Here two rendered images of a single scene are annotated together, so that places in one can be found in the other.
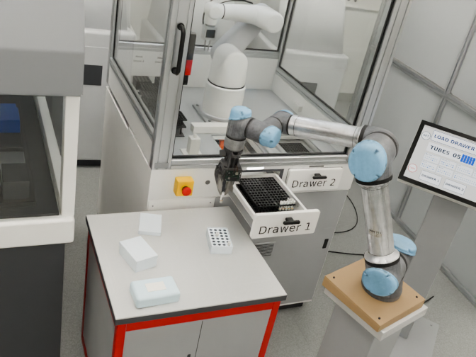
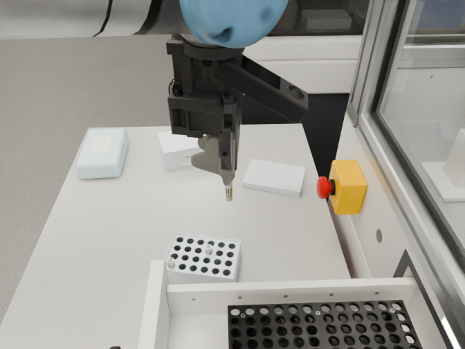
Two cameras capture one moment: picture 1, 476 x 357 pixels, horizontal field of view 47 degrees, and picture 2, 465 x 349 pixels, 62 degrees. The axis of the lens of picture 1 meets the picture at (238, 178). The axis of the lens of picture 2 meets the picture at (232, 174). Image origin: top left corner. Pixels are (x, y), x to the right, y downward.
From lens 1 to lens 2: 2.15 m
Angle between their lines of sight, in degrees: 89
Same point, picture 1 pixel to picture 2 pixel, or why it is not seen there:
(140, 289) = (104, 132)
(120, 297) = not seen: hidden behind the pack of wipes
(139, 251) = (179, 138)
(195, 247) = (201, 226)
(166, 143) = (366, 64)
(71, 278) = not seen: hidden behind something
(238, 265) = (122, 284)
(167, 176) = (351, 147)
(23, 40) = not seen: outside the picture
